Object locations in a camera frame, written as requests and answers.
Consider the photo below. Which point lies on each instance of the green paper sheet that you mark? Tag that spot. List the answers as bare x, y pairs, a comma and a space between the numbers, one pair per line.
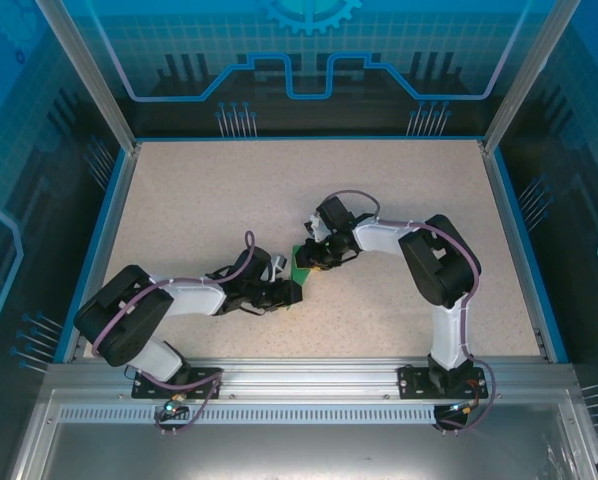
303, 277

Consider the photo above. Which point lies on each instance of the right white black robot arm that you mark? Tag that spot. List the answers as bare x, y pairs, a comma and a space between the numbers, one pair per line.
384, 239

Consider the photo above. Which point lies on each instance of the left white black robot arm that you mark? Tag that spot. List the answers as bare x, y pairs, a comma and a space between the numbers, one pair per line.
194, 300

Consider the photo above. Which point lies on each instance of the steel tray panel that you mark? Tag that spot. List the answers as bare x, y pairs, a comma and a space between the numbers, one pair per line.
304, 455

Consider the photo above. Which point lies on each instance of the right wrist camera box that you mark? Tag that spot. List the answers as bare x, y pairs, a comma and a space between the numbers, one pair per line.
315, 229

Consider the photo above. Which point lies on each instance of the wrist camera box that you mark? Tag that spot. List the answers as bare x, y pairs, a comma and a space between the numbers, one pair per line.
279, 265
315, 229

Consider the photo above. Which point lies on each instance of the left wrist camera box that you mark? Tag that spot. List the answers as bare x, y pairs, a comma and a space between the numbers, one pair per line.
279, 265

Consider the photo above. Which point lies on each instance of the aluminium mounting rail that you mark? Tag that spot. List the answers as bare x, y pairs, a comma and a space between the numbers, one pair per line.
309, 380

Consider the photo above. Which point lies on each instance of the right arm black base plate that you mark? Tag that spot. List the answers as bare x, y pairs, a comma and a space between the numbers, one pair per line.
411, 382

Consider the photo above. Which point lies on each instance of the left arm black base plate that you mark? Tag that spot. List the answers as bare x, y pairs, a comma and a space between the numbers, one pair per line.
146, 390

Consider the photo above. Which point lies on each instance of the aluminium side rail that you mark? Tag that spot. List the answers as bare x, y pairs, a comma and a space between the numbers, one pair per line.
103, 250
519, 250

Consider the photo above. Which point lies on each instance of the aluminium frame post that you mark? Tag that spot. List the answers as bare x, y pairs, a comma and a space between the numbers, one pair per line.
91, 75
525, 75

